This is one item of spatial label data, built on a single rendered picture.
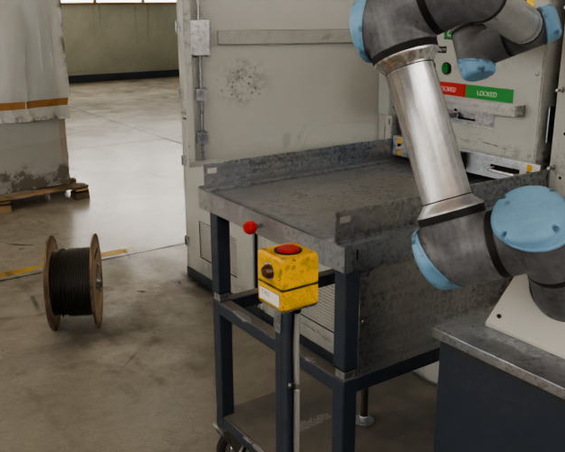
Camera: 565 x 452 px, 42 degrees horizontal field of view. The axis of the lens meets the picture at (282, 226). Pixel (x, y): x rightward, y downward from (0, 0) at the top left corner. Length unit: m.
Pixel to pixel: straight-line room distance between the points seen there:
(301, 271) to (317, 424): 0.94
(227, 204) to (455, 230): 0.77
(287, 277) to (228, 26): 1.13
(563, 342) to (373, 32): 0.61
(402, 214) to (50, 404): 1.54
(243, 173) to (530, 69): 0.78
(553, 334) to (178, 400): 1.59
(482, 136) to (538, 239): 0.93
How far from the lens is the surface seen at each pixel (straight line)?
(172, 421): 2.53
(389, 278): 1.62
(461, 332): 1.38
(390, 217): 1.59
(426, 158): 1.26
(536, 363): 1.30
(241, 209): 1.80
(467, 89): 2.11
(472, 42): 1.66
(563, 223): 1.20
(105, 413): 2.61
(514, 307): 1.41
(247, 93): 2.26
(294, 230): 1.62
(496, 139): 2.05
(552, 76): 1.98
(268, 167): 2.04
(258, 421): 2.18
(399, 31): 1.28
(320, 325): 2.80
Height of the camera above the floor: 1.32
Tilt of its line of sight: 17 degrees down
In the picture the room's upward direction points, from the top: straight up
